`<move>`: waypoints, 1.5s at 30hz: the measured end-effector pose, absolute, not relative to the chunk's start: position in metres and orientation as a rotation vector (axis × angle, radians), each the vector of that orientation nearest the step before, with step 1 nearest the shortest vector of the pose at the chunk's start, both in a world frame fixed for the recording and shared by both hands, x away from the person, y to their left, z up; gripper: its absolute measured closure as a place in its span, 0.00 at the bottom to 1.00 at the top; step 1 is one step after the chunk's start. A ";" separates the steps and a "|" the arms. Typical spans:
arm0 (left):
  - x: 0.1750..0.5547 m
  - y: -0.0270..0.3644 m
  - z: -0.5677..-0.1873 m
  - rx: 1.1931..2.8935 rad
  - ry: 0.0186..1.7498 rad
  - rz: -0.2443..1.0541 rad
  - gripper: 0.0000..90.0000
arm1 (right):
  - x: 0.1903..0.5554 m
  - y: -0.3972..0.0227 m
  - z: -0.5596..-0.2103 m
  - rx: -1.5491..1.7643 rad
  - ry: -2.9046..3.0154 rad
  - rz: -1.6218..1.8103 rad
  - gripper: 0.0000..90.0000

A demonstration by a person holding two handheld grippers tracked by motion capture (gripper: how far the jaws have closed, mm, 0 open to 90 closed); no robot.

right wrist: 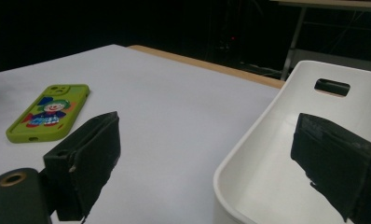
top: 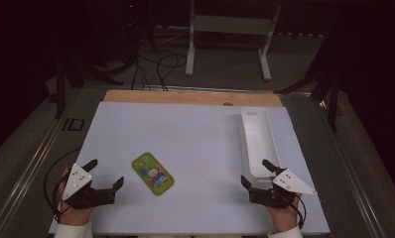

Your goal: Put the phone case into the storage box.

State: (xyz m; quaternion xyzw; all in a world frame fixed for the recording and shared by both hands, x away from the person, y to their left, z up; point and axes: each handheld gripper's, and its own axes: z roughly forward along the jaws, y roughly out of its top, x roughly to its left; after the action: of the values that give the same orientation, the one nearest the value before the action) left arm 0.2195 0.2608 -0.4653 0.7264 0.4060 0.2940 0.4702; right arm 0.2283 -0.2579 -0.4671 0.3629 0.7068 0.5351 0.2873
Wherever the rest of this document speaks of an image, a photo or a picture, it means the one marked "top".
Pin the person's left hand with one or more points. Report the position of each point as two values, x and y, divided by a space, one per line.
74 216

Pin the white metal stand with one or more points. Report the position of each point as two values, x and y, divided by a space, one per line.
190 49

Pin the white table board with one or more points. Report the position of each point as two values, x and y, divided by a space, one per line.
185 139

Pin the black tripod stand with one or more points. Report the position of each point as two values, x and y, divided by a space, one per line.
60 92

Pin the long white plastic tray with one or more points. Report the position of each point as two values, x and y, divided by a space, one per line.
260 142

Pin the metal floor rail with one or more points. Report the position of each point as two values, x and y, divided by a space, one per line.
354 185
26 172

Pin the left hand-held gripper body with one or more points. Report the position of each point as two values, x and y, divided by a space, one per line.
77 180

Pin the green cartoon phone case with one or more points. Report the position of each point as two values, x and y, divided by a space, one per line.
152 173

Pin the black angled stand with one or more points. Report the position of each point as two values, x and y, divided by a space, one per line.
332 99

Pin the person's right hand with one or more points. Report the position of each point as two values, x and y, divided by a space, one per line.
285 218

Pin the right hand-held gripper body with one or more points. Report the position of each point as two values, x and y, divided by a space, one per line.
289 181

